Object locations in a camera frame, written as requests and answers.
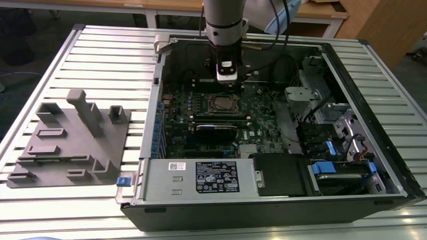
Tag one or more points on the blue drive connector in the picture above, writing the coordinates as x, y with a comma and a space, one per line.
330, 147

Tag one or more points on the silver CPU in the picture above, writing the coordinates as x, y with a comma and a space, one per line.
225, 103

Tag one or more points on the grey metal bracket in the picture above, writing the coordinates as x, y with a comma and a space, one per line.
298, 97

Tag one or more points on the blue case latch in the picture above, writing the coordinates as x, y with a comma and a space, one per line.
124, 182

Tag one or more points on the wooden cabinet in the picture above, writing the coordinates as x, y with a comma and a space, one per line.
394, 25

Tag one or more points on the wooden desk white frame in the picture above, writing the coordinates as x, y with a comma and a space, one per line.
317, 11
83, 3

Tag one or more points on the silver chipset heatsink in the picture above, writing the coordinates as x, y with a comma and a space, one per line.
249, 148

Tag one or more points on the perforated metal drive cage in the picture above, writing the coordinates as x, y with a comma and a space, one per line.
294, 77

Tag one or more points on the grey parts rack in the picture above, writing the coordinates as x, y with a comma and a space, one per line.
76, 150

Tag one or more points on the black office chair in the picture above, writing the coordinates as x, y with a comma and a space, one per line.
16, 35

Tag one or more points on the silver power supply unit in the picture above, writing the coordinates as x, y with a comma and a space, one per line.
161, 182

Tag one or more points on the green motherboard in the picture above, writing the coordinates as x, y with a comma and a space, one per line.
263, 125

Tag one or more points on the CPU socket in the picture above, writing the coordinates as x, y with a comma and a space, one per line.
225, 113

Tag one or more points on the black PC case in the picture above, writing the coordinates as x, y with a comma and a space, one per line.
234, 215

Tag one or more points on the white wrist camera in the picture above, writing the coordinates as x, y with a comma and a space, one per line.
229, 75

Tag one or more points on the black graphics card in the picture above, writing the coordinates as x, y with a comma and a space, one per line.
215, 136

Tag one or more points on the blue disk carrier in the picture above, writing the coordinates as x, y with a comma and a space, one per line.
321, 167

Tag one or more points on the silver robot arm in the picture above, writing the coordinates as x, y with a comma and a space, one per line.
223, 17

